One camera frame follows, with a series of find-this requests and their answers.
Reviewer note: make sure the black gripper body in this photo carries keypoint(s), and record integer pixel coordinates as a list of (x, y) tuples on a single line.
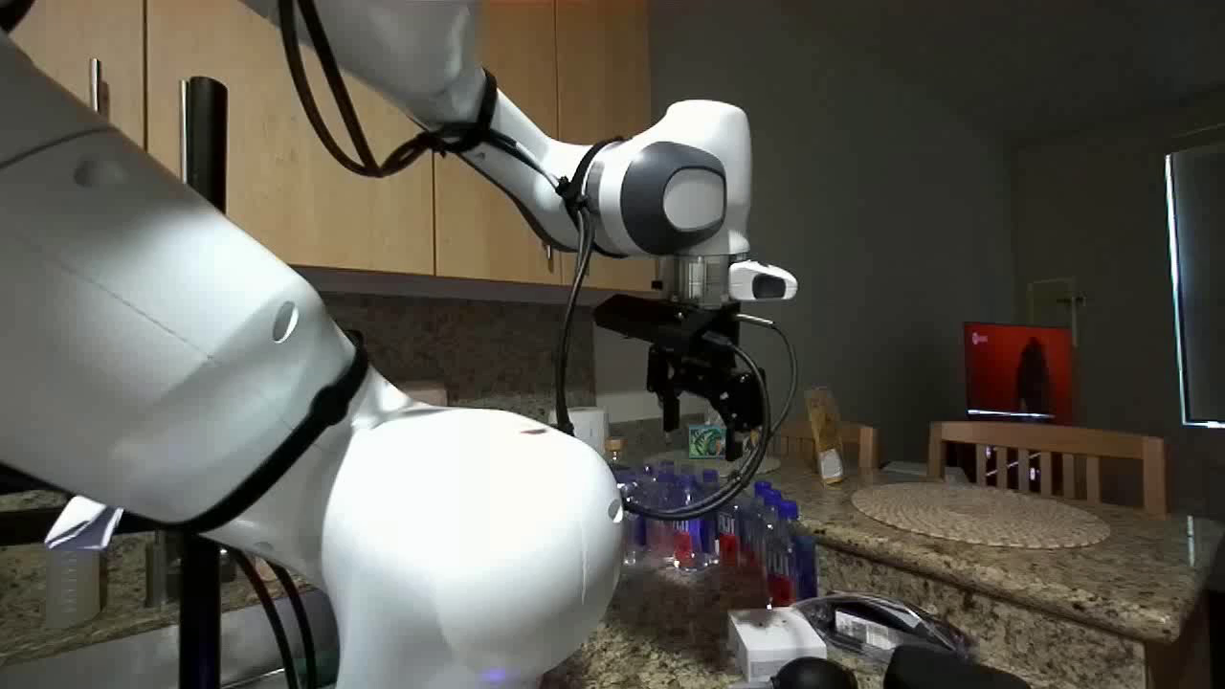
[(698, 346)]

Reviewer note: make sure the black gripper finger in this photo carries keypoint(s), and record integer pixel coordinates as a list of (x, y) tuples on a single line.
[(746, 415), (668, 401)]

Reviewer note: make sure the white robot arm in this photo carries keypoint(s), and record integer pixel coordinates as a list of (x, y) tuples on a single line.
[(445, 550)]

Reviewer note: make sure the black round object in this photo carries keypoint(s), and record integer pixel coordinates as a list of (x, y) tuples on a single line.
[(812, 674)]

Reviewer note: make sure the clear plastic bag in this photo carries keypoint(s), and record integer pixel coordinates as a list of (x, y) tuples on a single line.
[(912, 630)]

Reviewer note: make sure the green patterned container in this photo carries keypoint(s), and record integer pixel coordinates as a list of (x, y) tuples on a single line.
[(705, 442)]

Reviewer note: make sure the wooden board holder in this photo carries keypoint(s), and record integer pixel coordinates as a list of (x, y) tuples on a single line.
[(829, 435)]

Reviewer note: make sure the white small box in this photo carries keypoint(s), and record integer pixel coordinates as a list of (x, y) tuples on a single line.
[(773, 637)]

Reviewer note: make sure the red box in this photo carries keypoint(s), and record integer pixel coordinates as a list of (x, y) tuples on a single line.
[(998, 369)]

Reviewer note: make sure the round woven placemat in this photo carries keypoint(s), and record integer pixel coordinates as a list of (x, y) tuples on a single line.
[(980, 514)]

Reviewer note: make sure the black embossed zip case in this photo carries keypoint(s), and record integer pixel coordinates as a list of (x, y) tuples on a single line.
[(952, 670)]

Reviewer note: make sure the window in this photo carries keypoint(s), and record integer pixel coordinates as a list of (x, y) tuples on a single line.
[(1205, 282)]

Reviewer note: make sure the black vertical stand pole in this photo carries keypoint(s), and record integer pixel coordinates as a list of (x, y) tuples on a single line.
[(203, 141)]

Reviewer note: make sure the white crumpled paper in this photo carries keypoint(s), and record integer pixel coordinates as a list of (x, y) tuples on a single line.
[(77, 525)]

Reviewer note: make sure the white cup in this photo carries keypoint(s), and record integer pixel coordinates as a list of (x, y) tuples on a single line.
[(72, 592)]

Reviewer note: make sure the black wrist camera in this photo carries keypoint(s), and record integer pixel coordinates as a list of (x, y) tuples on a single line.
[(632, 315)]

